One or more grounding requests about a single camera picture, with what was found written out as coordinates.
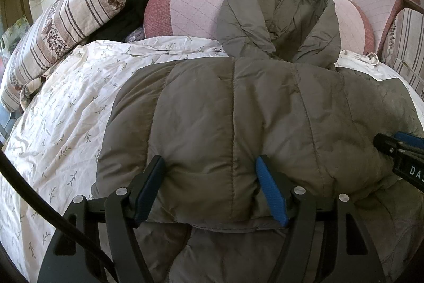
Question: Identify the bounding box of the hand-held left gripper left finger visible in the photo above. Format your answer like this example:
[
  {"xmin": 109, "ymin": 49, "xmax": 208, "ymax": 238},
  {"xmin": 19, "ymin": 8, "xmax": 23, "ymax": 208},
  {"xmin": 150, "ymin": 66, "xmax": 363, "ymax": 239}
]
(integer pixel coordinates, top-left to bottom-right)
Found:
[{"xmin": 37, "ymin": 155, "xmax": 166, "ymax": 283}]

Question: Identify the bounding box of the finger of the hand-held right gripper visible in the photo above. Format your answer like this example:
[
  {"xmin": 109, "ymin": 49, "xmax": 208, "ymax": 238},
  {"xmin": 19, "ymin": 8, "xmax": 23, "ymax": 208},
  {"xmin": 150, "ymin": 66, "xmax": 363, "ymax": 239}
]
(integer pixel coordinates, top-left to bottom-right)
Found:
[{"xmin": 374, "ymin": 132, "xmax": 424, "ymax": 158}]

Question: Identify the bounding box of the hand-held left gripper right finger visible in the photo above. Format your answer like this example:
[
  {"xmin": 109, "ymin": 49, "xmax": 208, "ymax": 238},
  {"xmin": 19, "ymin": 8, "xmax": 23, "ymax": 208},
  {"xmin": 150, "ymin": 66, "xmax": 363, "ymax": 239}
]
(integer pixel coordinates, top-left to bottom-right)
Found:
[{"xmin": 255, "ymin": 154, "xmax": 386, "ymax": 283}]

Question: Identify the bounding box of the olive quilted hooded jacket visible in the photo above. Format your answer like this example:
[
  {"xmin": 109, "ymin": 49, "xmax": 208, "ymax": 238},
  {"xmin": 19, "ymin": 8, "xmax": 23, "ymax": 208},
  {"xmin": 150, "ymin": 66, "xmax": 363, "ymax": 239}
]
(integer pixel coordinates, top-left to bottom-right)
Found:
[{"xmin": 91, "ymin": 0, "xmax": 424, "ymax": 283}]

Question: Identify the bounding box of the striped cushion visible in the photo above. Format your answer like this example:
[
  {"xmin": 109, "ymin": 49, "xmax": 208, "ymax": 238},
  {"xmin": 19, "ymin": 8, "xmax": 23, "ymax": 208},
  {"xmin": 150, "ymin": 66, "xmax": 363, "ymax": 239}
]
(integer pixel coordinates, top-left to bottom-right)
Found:
[{"xmin": 381, "ymin": 8, "xmax": 424, "ymax": 94}]

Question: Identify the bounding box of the white floral bed sheet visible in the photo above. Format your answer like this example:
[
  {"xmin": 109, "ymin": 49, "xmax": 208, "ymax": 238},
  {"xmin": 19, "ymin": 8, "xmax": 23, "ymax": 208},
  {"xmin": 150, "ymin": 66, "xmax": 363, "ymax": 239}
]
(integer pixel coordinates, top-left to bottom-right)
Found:
[{"xmin": 0, "ymin": 37, "xmax": 424, "ymax": 283}]

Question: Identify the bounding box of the folded pink red cushion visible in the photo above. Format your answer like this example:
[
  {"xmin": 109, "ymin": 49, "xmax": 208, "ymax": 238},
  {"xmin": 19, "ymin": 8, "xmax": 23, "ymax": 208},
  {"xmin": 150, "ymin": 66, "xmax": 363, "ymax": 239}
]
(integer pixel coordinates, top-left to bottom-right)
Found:
[{"xmin": 348, "ymin": 0, "xmax": 424, "ymax": 55}]

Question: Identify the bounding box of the black cloth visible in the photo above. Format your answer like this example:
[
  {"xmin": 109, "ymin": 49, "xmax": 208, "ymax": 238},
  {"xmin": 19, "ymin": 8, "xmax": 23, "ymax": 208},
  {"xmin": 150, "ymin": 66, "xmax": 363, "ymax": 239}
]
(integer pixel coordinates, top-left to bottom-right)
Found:
[{"xmin": 88, "ymin": 0, "xmax": 188, "ymax": 43}]

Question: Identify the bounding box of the striped floral pillow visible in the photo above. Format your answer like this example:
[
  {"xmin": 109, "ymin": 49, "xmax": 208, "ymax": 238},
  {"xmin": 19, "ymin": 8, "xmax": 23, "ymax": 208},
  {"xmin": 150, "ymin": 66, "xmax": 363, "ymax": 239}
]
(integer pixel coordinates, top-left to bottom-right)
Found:
[{"xmin": 0, "ymin": 0, "xmax": 127, "ymax": 113}]

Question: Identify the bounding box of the large pink red cushion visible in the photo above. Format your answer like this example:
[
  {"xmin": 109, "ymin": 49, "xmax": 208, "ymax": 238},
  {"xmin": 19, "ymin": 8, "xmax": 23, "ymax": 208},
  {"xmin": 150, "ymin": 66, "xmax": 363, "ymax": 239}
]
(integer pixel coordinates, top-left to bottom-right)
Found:
[{"xmin": 143, "ymin": 0, "xmax": 375, "ymax": 55}]

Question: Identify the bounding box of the black cable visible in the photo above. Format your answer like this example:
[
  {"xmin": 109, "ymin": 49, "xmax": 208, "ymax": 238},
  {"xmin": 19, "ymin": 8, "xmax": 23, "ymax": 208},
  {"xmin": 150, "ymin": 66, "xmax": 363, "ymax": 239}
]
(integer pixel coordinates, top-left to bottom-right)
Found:
[{"xmin": 0, "ymin": 152, "xmax": 118, "ymax": 283}]

